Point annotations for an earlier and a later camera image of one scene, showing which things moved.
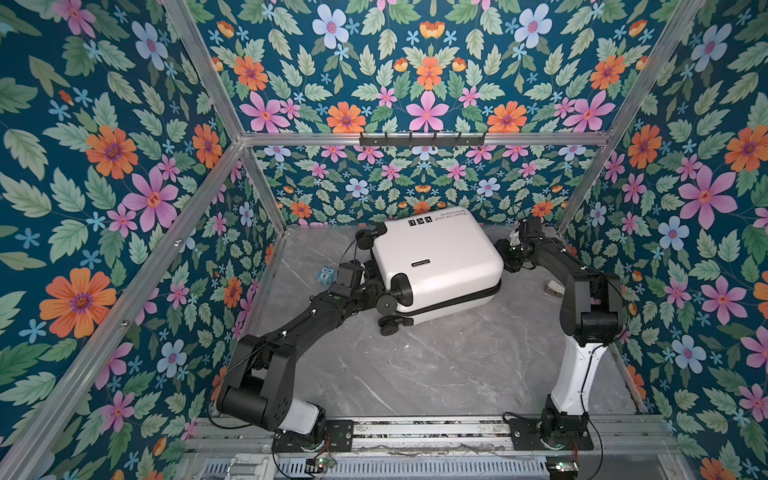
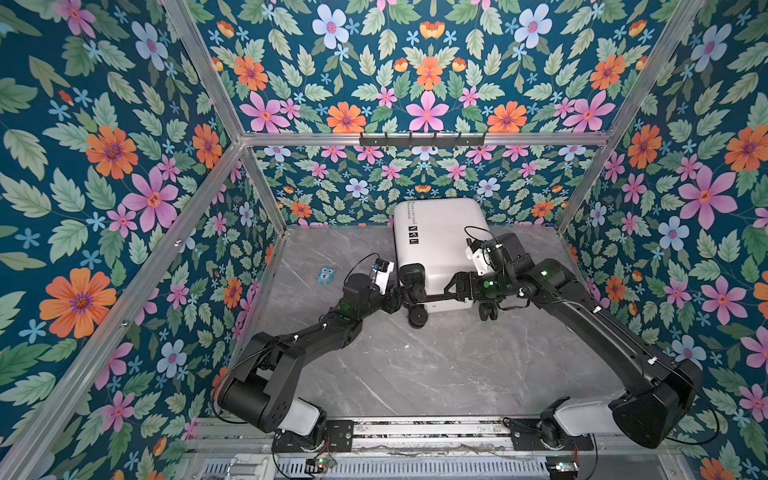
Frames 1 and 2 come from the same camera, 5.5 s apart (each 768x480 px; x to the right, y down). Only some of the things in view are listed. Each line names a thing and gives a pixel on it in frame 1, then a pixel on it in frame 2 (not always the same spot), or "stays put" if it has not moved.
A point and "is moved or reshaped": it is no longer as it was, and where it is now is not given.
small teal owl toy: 326,275 stays put
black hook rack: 421,141 stays put
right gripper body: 511,255 -> 487,287
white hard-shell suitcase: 431,264 is moved or reshaped
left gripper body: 366,298 -> 388,302
